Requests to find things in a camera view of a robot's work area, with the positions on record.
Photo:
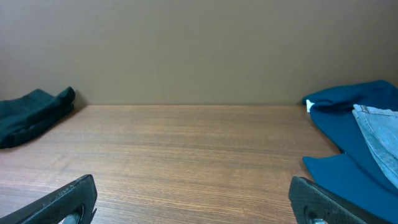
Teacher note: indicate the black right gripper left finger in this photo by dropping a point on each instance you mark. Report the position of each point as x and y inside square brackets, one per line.
[72, 203]

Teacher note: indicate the dark green folded garment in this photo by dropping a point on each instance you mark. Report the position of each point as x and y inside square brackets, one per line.
[26, 118]

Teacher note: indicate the light blue denim shorts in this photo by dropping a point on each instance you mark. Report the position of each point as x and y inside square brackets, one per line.
[379, 129]

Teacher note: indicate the blue shirt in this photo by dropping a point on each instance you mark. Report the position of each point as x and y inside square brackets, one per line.
[353, 174]

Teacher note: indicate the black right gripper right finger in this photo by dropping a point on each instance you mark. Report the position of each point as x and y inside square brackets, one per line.
[313, 204]

